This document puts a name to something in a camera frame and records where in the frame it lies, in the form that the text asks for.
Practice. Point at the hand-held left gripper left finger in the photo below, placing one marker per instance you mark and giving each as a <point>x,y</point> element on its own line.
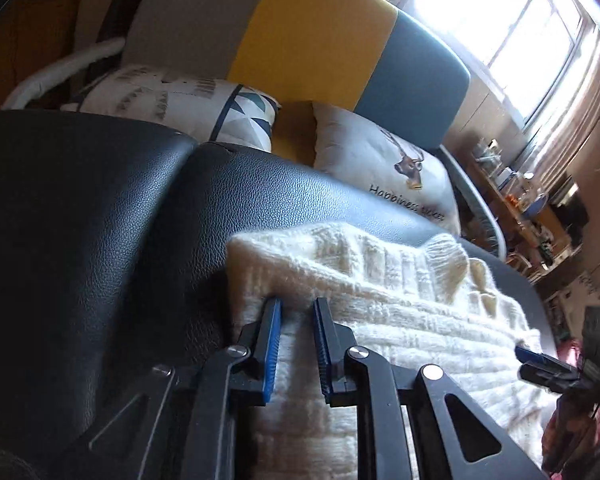
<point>272,350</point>

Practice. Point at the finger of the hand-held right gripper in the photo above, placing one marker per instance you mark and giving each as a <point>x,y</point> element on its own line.
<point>530,352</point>
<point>540,375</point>

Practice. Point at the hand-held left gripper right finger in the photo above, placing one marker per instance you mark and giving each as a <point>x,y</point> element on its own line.
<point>322,350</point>

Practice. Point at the white knit sweater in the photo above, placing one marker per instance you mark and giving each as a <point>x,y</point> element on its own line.
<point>420,310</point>

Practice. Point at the person's right forearm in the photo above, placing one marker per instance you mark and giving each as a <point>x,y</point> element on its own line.
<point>575,435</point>

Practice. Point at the wooden desk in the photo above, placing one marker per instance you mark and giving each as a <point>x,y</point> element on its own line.
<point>555,220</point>

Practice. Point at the group of jars and bottles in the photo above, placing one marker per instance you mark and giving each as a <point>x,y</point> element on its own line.
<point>505,180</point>

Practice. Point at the white deer print pillow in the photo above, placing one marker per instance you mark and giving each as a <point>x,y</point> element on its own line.
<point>370,160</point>

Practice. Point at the black leather sofa seat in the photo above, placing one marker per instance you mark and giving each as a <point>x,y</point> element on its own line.
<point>105,235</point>

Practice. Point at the white geometric print pillow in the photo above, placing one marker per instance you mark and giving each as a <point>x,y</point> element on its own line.
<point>180,97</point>

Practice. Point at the grey yellow blue sofa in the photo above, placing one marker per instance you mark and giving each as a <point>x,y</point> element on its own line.
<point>320,35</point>

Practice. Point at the large barred window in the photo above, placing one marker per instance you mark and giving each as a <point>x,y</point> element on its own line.
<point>480,10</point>

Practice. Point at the brown wooden panel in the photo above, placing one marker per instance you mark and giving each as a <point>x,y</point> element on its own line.
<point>30,50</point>

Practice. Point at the white sofa frame tube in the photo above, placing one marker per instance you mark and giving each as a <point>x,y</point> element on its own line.
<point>480,210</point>
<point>55,72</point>

